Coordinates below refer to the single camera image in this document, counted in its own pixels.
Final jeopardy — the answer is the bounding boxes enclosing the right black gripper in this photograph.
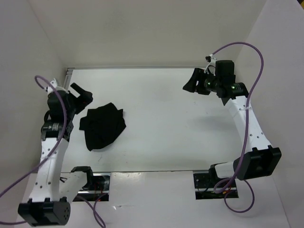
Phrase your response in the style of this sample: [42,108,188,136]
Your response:
[182,67,221,95]

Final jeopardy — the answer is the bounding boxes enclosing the black skirt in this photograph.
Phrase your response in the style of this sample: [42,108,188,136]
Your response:
[79,103,126,151]

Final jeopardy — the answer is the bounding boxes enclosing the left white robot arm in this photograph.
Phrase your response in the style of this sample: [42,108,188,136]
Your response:
[18,80,95,227]

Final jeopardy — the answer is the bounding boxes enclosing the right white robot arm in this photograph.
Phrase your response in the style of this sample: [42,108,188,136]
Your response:
[183,60,282,187]

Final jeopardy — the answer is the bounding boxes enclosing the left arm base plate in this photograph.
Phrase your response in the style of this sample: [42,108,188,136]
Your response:
[59,171,110,202]

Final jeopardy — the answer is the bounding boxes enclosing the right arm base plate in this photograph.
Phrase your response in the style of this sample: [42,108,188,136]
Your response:
[193,171,239,200]

